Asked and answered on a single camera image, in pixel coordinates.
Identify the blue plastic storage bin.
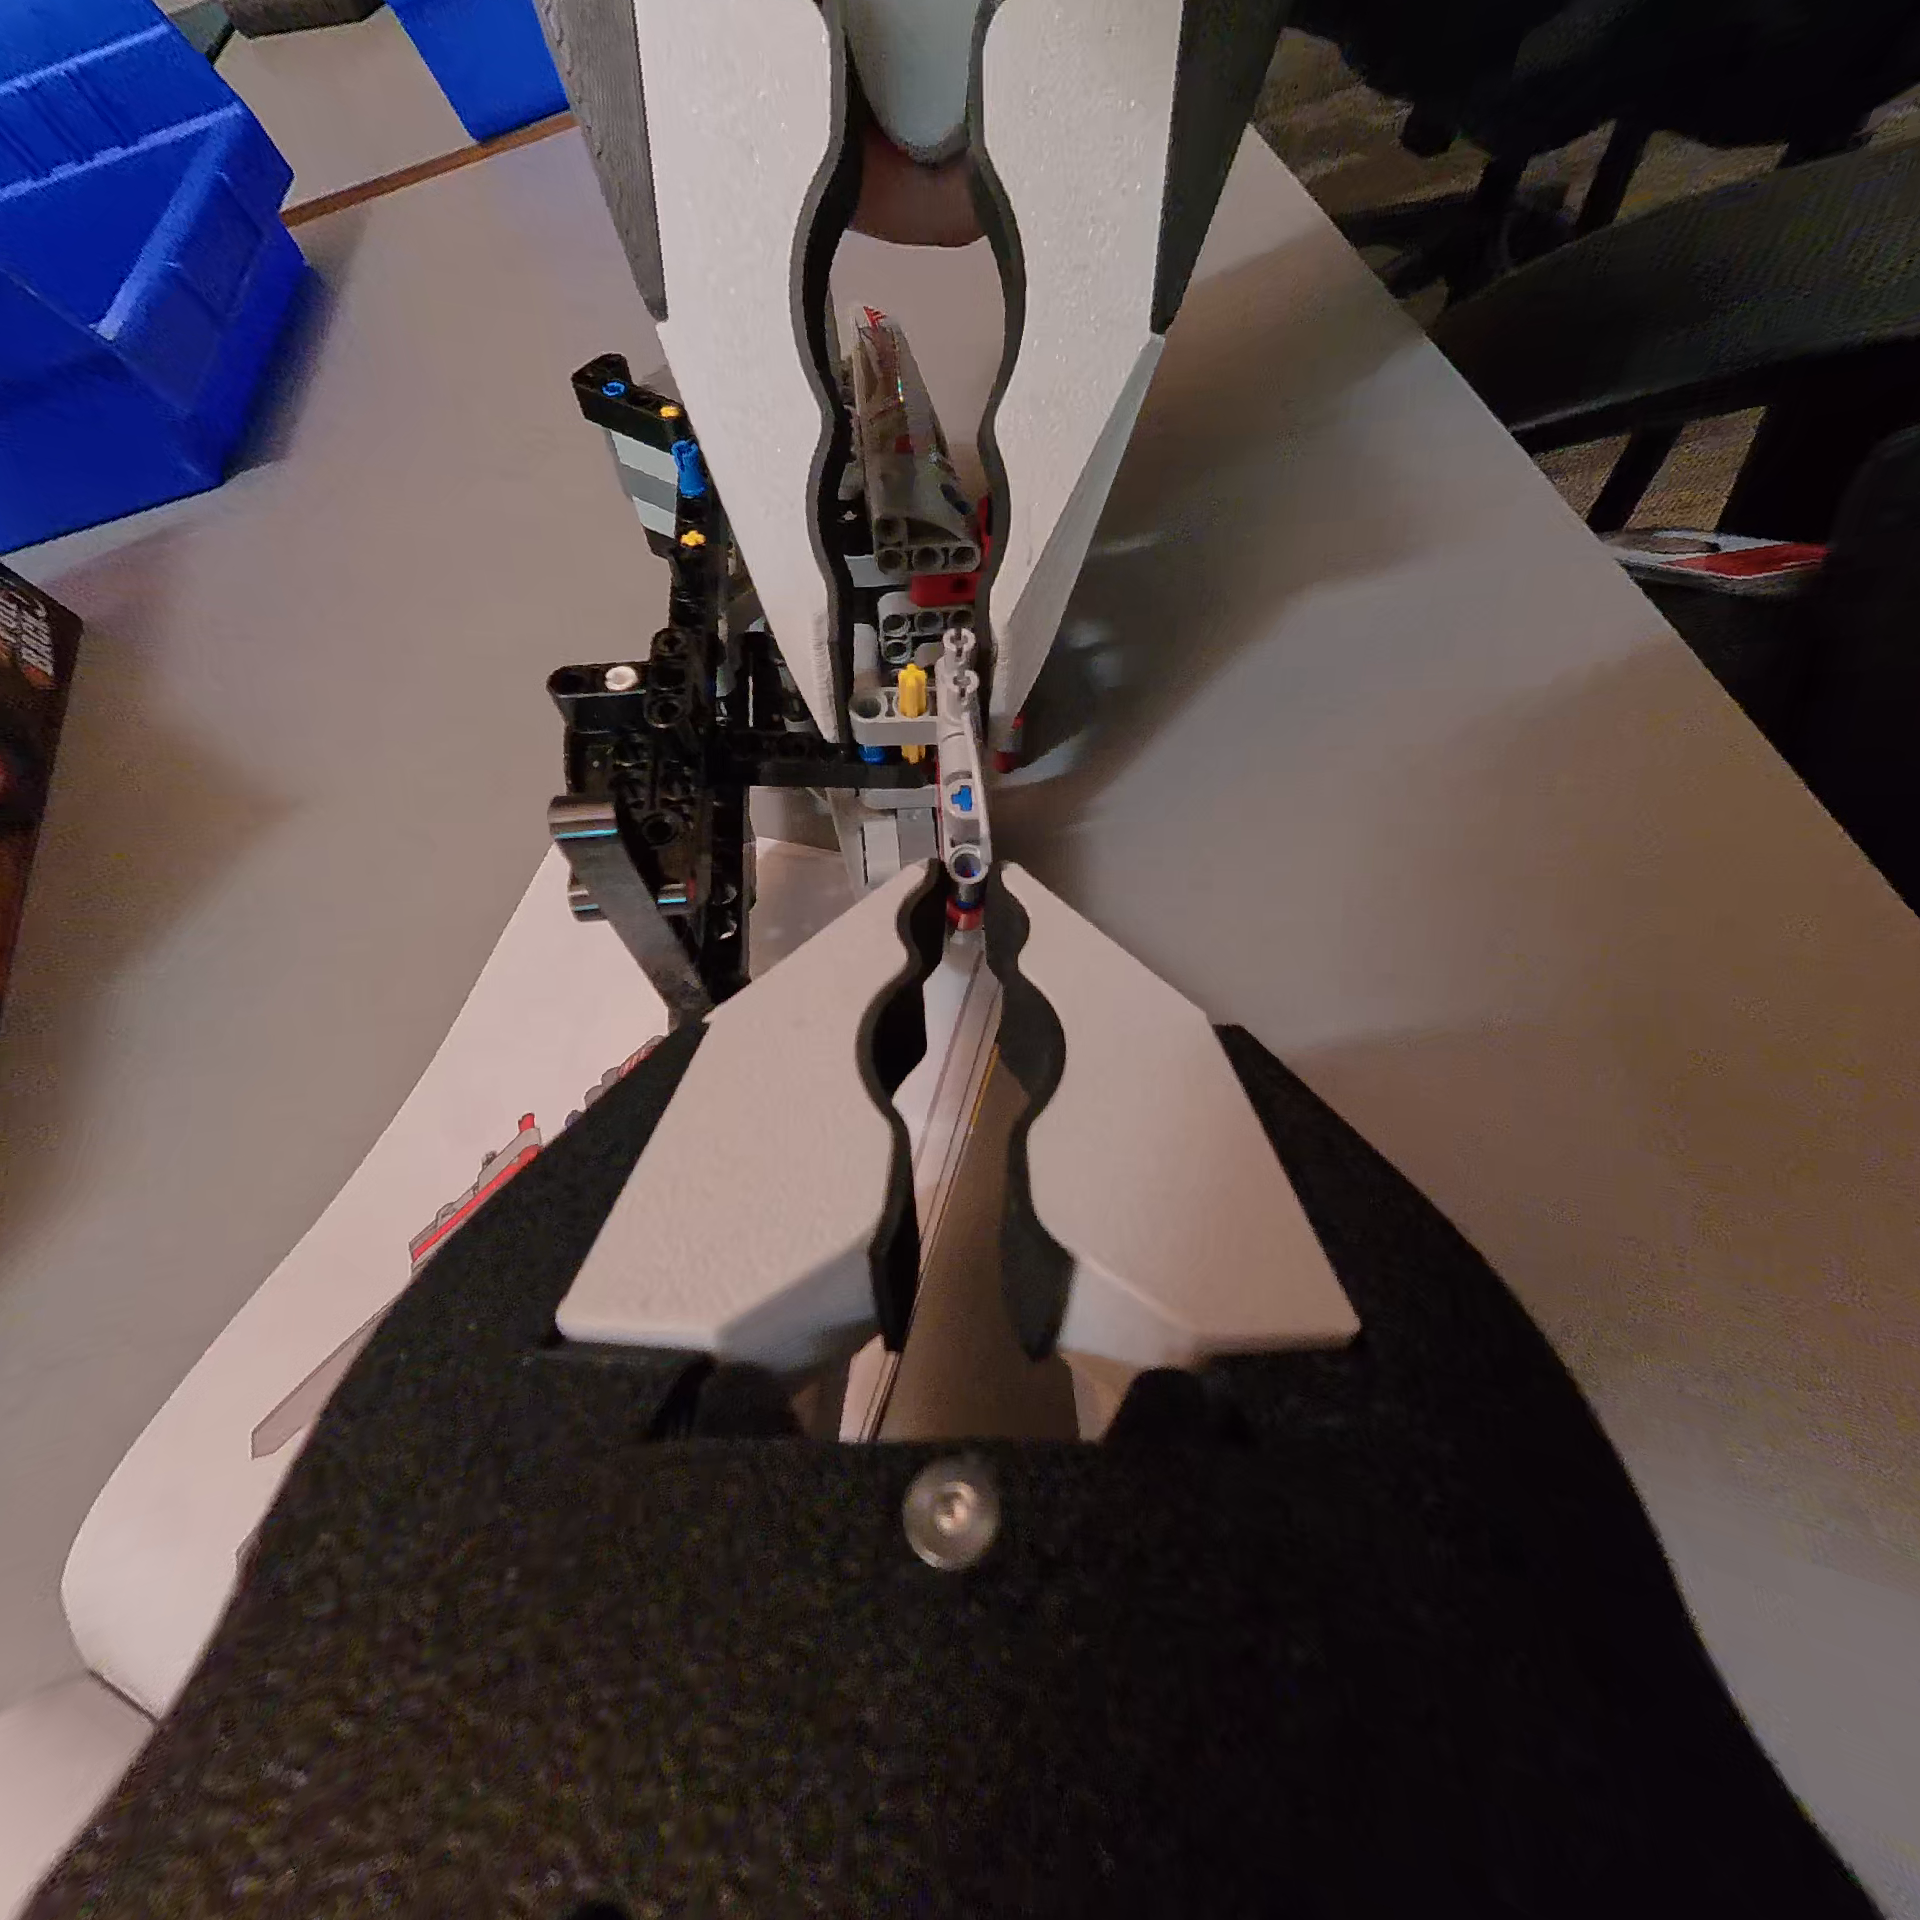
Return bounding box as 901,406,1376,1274
0,0,311,558
383,0,576,140

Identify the toy brick vehicle model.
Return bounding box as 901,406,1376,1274
545,299,1085,1023

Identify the dark printed toy box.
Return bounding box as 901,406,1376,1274
0,559,86,1023

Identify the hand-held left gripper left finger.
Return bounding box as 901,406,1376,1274
554,862,952,1377

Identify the black chair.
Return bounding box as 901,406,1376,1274
1293,0,1881,302
1430,135,1920,527

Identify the red and white flat packet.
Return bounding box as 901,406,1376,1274
1602,527,1835,596

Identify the white building instruction booklet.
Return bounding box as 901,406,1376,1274
58,839,1081,1722

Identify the person's right hand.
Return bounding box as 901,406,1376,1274
843,135,987,245

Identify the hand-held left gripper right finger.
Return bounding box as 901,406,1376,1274
983,862,1361,1377

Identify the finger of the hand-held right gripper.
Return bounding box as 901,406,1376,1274
967,0,1295,737
537,0,872,748

